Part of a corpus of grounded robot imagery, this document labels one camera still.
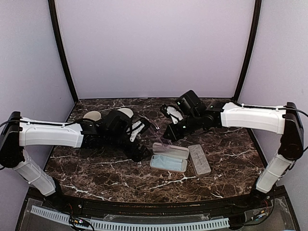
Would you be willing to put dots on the black frame post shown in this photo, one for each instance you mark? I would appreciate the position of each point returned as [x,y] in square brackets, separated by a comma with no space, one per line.
[60,49]
[249,49]

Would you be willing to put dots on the black frame right post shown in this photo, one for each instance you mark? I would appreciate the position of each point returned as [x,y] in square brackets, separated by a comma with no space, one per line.
[249,49]

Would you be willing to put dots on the white bowl dark exterior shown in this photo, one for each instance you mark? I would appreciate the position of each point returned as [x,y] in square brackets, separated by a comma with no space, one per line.
[127,112]

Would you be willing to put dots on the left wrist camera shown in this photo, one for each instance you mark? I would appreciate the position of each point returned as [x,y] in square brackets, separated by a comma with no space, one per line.
[136,128]

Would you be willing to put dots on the black front table rail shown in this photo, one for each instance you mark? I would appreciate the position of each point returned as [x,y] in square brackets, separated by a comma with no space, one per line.
[232,205]

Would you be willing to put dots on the beige ceramic mug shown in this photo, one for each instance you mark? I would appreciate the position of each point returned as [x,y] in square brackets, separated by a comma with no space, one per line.
[93,115]

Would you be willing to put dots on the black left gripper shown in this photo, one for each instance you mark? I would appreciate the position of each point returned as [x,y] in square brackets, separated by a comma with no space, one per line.
[137,156]

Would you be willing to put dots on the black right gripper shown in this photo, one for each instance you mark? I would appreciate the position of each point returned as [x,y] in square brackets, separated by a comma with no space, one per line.
[175,136]

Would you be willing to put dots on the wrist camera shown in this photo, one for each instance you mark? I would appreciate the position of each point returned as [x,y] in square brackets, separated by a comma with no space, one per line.
[171,112]
[136,128]

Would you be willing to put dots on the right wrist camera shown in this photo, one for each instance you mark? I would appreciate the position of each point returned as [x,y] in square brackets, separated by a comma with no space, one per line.
[171,112]

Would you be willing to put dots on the small circuit board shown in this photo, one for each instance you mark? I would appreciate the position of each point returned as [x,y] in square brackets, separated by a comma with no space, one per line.
[76,221]

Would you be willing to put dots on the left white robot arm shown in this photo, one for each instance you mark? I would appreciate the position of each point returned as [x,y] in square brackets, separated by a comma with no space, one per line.
[116,129]

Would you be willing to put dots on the grey case teal lining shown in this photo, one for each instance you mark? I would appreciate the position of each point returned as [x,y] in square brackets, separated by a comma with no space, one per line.
[199,161]

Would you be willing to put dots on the pink glasses case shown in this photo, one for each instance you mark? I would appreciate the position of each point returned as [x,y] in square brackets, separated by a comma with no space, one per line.
[176,152]

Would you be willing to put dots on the white slotted cable duct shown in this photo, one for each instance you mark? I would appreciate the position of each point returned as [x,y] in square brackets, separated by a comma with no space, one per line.
[127,225]

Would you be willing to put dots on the black frame left post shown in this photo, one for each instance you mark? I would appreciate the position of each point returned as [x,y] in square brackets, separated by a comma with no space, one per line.
[60,49]

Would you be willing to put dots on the clear purple lens sunglasses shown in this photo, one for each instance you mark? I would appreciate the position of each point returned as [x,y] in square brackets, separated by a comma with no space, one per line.
[154,136]

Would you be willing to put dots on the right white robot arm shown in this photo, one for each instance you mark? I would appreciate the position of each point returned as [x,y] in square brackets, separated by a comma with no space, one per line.
[190,114]

